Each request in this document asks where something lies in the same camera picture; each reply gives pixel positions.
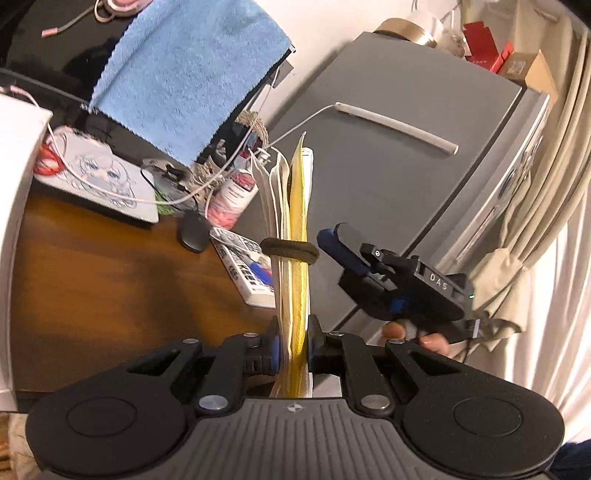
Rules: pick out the blue towel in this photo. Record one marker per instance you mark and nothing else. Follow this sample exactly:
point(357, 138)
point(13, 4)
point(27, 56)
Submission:
point(184, 69)

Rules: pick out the woven straw basket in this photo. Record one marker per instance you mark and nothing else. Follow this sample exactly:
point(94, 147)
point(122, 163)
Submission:
point(254, 124)

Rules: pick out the white illustrated mouse pad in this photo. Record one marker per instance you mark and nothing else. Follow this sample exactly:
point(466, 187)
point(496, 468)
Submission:
point(101, 175)

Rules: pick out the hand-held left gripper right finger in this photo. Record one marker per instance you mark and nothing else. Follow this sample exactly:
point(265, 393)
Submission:
point(314, 353)

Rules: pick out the grey refrigerator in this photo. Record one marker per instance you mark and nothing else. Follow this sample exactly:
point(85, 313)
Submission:
point(392, 194)

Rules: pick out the pink labelled bottle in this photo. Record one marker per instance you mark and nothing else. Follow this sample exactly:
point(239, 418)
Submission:
point(231, 198)

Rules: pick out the cardboard box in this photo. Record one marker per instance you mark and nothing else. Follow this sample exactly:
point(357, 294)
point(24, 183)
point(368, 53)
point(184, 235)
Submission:
point(531, 69)

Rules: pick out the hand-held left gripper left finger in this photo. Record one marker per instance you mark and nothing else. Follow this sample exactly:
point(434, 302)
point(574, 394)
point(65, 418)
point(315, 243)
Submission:
point(274, 350)

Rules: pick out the person's right hand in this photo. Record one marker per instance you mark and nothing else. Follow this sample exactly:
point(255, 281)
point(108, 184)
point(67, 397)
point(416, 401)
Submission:
point(434, 342)

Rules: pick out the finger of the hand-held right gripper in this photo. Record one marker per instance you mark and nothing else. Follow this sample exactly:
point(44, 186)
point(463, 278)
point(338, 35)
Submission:
point(341, 256)
point(348, 235)

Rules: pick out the brown elastic band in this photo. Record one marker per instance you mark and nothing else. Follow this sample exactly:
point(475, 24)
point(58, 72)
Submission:
point(291, 249)

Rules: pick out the black computer mouse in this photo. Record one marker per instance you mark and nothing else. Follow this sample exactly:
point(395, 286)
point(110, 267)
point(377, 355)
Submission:
point(194, 230)

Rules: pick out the cream curtain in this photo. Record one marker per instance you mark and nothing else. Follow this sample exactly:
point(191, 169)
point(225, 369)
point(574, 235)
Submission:
point(554, 240)

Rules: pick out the yellow shopping bag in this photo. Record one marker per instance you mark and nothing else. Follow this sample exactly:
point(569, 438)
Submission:
point(299, 207)

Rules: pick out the black monitor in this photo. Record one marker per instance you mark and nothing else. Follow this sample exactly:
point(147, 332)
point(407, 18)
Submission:
point(51, 55)

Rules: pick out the red box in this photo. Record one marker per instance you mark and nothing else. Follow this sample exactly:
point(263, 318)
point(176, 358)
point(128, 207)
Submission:
point(482, 44)

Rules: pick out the gold round tin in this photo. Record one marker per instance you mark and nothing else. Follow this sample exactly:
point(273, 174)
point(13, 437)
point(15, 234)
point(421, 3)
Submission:
point(408, 30)

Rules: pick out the white calculator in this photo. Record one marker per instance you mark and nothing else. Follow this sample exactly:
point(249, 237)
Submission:
point(240, 267)

